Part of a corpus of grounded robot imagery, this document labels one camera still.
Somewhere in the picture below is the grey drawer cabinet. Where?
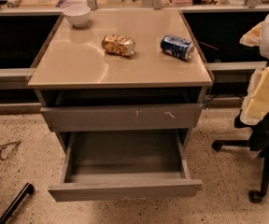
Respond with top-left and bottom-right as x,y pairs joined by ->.
29,9 -> 212,146

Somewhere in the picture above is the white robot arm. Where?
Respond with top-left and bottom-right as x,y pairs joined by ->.
240,14 -> 269,125

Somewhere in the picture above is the thin cable on floor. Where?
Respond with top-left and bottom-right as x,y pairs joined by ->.
0,140 -> 21,161

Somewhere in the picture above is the grey top drawer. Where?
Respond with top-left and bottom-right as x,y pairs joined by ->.
41,104 -> 202,133

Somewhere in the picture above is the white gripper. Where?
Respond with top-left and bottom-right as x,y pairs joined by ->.
239,21 -> 269,125

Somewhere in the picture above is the grey drawer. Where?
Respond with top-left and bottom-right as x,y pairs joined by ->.
49,130 -> 202,202
41,104 -> 202,133

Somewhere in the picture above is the blue soda can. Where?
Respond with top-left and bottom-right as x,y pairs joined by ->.
160,35 -> 194,61

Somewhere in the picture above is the black chair leg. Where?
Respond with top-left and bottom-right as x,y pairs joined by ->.
0,183 -> 35,224

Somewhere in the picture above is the white bowl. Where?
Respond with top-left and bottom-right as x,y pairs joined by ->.
63,5 -> 91,27

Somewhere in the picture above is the black office chair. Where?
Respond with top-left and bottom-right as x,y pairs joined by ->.
211,112 -> 269,203

